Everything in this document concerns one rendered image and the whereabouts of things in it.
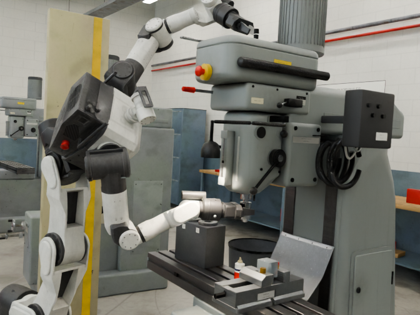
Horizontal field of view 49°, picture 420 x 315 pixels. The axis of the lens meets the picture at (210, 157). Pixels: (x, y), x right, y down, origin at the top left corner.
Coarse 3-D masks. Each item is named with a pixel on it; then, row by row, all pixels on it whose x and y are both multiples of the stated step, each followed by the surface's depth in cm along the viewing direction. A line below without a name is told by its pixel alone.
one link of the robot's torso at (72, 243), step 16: (48, 160) 189; (48, 176) 189; (48, 192) 190; (64, 192) 188; (80, 192) 197; (64, 208) 187; (80, 208) 197; (64, 224) 188; (80, 224) 197; (64, 240) 189; (80, 240) 195; (64, 256) 189; (80, 256) 196
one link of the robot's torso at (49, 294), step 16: (48, 240) 189; (48, 256) 187; (48, 272) 188; (64, 272) 196; (80, 272) 199; (48, 288) 194; (64, 288) 203; (32, 304) 200; (48, 304) 195; (64, 304) 201
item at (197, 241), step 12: (180, 228) 218; (192, 228) 211; (204, 228) 205; (216, 228) 208; (180, 240) 218; (192, 240) 211; (204, 240) 205; (216, 240) 209; (180, 252) 218; (192, 252) 211; (204, 252) 205; (216, 252) 209; (204, 264) 205; (216, 264) 210
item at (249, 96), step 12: (228, 84) 175; (240, 84) 169; (252, 84) 167; (264, 84) 171; (216, 96) 181; (228, 96) 174; (240, 96) 169; (252, 96) 167; (264, 96) 170; (276, 96) 174; (288, 96) 177; (300, 96) 181; (216, 108) 181; (228, 108) 175; (240, 108) 169; (252, 108) 168; (264, 108) 171; (276, 108) 174; (288, 108) 178; (300, 108) 181
